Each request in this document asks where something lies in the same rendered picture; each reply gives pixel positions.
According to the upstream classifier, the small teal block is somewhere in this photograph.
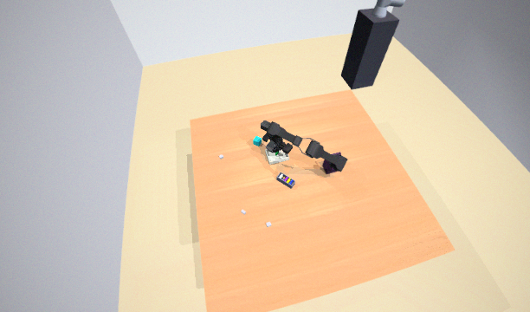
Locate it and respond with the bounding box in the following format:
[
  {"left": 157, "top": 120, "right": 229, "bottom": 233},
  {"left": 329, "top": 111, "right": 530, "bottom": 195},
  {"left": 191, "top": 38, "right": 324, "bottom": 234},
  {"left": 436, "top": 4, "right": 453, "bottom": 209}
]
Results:
[{"left": 253, "top": 136, "right": 262, "bottom": 146}]

